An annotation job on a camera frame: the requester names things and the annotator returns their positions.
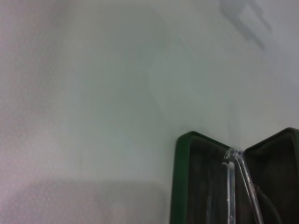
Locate green glasses case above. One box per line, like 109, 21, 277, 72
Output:
169, 127, 299, 224

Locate clear white glasses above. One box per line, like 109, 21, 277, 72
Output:
206, 148, 268, 224

